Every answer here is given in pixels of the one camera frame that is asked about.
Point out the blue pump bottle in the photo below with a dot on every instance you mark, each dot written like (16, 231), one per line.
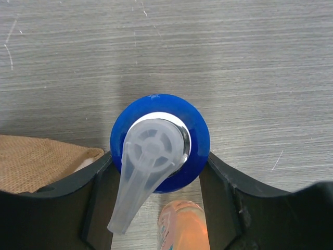
(159, 143)

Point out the orange bottle pink cap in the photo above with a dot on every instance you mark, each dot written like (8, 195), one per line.
(182, 225)

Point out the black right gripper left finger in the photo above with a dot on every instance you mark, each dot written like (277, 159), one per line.
(72, 213)

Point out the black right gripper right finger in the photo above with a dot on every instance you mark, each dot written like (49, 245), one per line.
(244, 213)

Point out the burlap watermelon canvas bag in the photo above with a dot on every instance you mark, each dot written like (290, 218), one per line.
(29, 163)

